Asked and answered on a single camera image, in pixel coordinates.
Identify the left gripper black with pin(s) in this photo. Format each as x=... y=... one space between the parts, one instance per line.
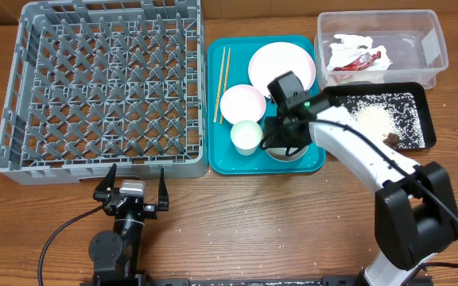
x=151 y=210

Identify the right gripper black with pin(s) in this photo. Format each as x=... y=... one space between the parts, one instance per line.
x=278 y=133

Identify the white paper cup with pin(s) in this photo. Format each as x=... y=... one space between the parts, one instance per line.
x=246 y=136

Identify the red snack wrapper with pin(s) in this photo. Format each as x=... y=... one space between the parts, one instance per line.
x=361 y=63

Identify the dark brown food scrap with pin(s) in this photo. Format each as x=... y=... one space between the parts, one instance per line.
x=392 y=140

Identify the white rice pile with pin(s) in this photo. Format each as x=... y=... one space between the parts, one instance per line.
x=386 y=113

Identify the grey bowl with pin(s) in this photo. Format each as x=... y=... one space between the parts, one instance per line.
x=287 y=155

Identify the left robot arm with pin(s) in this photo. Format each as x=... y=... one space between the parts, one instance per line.
x=115 y=253

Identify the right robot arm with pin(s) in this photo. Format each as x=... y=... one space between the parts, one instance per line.
x=416 y=216

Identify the black waste tray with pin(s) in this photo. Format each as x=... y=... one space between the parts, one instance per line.
x=415 y=89

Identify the grey dishwasher rack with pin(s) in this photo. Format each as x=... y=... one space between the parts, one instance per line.
x=101 y=84

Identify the white shallow bowl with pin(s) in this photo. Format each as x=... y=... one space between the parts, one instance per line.
x=242 y=102

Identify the large white plate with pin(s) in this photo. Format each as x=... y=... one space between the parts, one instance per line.
x=275 y=59

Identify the teal serving tray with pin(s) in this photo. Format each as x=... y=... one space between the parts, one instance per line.
x=222 y=155

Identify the right wooden chopstick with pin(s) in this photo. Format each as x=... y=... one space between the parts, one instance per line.
x=226 y=79

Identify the wooden chopstick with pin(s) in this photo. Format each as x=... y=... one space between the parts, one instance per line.
x=226 y=79
x=219 y=88

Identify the left wooden chopstick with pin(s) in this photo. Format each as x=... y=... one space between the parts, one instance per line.
x=219 y=88

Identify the clear plastic bin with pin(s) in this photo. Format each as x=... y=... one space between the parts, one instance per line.
x=413 y=39

